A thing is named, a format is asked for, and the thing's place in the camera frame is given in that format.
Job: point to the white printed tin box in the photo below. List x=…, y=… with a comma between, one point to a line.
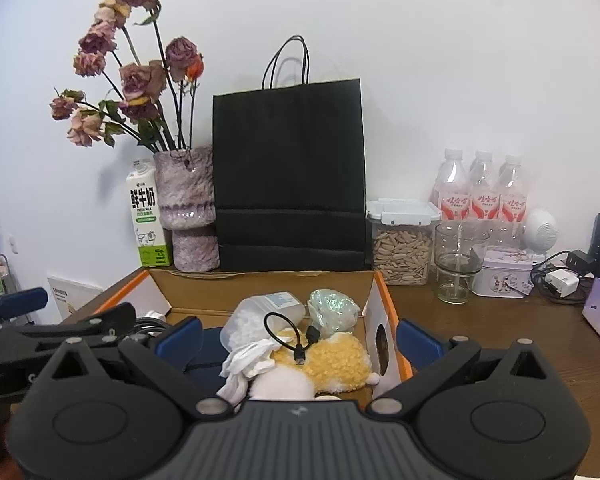
x=500, y=275

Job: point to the clear seed container white lid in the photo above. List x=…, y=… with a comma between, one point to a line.
x=400, y=250

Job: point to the dried rose bouquet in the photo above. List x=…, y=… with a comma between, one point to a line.
x=135, y=80

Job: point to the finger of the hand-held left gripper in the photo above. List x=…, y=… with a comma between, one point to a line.
x=100, y=320
x=20, y=302

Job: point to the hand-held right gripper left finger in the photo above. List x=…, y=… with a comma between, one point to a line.
x=180, y=340

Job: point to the white round speaker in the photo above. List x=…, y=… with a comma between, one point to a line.
x=540, y=230

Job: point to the white green milk carton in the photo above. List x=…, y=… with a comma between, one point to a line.
x=147, y=215

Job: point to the clear glass cup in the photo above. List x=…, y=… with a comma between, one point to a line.
x=460, y=270

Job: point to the black paper bag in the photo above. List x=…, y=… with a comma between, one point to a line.
x=290, y=170

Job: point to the crumpled clear plastic wrap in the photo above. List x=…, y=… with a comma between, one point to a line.
x=335, y=310

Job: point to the clear container of white beads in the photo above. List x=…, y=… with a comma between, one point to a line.
x=250, y=320

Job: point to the white power adapter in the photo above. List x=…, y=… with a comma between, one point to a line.
x=562, y=282

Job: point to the white flat box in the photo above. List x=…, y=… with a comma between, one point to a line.
x=72, y=295

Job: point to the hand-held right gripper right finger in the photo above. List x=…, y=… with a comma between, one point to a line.
x=420, y=342

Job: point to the brown wooden desktop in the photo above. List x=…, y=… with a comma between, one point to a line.
x=480, y=325

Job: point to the white tissue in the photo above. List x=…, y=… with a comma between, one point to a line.
x=245, y=360

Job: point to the yellow plush toy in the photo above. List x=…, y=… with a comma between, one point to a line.
x=340, y=365

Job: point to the purple fuzzy vase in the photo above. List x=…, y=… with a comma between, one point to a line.
x=187, y=200

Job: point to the dark blue pouch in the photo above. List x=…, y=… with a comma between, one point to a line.
x=210, y=350

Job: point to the orange cardboard box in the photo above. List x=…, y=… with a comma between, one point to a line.
x=260, y=287

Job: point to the red label water bottle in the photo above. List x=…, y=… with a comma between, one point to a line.
x=514, y=200
x=452, y=195
x=484, y=195

